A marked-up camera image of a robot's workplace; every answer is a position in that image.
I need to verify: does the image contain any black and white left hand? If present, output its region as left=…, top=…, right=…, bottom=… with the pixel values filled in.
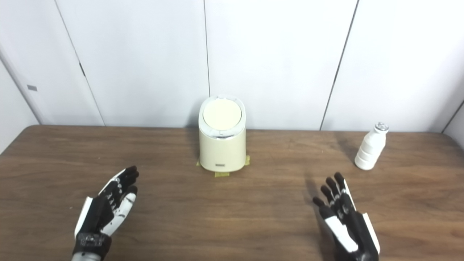
left=72, top=166, right=140, bottom=260

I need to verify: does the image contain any black and white right hand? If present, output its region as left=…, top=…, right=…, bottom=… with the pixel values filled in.
left=312, top=172, right=380, bottom=261

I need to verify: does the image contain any cream-colored bin body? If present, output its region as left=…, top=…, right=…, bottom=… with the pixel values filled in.
left=198, top=95, right=247, bottom=173

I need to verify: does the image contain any small white plastic bottle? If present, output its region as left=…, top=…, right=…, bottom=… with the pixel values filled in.
left=355, top=122, right=389, bottom=170

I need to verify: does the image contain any cream round bin lid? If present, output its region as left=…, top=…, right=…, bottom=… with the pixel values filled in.
left=203, top=100, right=242, bottom=131

